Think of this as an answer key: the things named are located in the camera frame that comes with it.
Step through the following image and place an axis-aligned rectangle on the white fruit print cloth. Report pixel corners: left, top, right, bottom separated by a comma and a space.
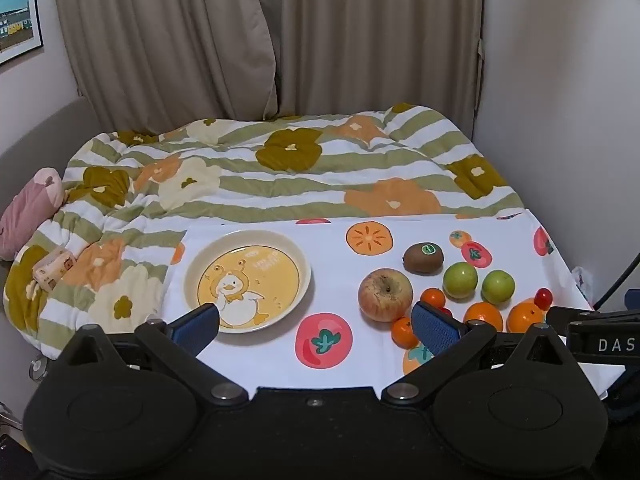
150, 208, 626, 391

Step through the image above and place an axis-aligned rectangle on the green round fruit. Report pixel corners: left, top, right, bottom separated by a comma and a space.
443, 262, 478, 301
481, 269, 516, 305

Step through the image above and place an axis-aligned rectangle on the green striped floral blanket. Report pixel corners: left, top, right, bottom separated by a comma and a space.
2, 102, 526, 361

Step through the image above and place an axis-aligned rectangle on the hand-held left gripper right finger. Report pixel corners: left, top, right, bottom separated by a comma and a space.
381, 301, 576, 408

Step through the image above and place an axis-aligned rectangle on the brown kiwi with green sticker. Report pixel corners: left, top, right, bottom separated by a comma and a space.
402, 242, 445, 275

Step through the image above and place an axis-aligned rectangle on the cream duck print plate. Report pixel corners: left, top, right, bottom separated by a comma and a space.
183, 229, 312, 334

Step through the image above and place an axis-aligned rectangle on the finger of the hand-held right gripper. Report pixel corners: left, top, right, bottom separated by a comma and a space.
546, 306, 640, 366

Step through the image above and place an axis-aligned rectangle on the pink plush pillow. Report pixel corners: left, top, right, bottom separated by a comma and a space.
0, 167, 66, 261

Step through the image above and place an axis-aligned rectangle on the small orange mandarin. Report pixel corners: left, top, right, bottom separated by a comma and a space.
419, 287, 447, 311
391, 316, 421, 349

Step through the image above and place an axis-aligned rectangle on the white plastic bag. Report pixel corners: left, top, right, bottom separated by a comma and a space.
570, 266, 596, 306

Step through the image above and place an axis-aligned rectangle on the small printed tissue pack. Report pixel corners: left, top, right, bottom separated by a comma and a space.
32, 245, 77, 291

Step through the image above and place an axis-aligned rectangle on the red yellow apple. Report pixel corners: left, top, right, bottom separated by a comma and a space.
358, 268, 414, 322

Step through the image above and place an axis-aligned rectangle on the framed wall picture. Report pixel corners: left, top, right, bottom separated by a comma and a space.
0, 0, 45, 68

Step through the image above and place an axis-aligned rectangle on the black cable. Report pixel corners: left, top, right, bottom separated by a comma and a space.
594, 252, 640, 311

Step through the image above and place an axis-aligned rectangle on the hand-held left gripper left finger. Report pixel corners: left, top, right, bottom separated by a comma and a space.
62, 302, 251, 409

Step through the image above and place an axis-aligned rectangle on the beige curtain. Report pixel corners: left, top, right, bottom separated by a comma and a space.
272, 0, 484, 133
52, 0, 278, 122

